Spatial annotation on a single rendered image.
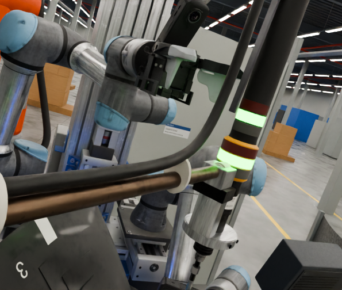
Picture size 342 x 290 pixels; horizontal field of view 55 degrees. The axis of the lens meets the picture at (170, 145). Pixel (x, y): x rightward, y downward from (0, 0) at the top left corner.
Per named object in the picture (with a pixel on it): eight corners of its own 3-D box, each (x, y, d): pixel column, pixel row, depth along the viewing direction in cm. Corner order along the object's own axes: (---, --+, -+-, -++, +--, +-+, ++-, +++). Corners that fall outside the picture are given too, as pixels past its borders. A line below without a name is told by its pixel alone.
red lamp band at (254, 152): (248, 160, 37) (252, 150, 36) (214, 146, 39) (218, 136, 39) (260, 158, 40) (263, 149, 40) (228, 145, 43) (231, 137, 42)
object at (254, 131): (253, 137, 37) (257, 127, 37) (227, 127, 39) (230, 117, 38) (262, 137, 40) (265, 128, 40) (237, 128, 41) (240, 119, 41)
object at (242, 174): (240, 181, 37) (243, 171, 37) (207, 166, 39) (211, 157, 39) (252, 178, 41) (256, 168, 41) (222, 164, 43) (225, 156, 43)
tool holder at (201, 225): (214, 263, 35) (245, 179, 33) (162, 231, 39) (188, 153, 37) (242, 241, 43) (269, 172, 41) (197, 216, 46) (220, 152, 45)
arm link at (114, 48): (128, 77, 76) (138, 41, 74) (149, 86, 67) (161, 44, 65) (96, 68, 71) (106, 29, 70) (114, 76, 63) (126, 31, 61)
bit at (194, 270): (189, 288, 44) (201, 255, 43) (192, 294, 43) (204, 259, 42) (182, 288, 44) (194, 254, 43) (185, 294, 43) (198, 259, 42)
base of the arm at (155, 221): (127, 211, 140) (133, 190, 138) (160, 216, 145) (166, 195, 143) (133, 229, 126) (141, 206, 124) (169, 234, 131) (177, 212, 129)
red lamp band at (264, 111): (261, 115, 36) (265, 105, 36) (234, 106, 38) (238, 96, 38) (269, 117, 39) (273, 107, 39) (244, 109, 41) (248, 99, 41)
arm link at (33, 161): (49, 184, 117) (57, 149, 115) (11, 187, 107) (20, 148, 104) (31, 171, 124) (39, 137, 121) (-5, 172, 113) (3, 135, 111)
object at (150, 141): (74, 282, 242) (162, -27, 200) (73, 278, 246) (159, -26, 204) (211, 285, 293) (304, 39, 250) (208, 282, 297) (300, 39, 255)
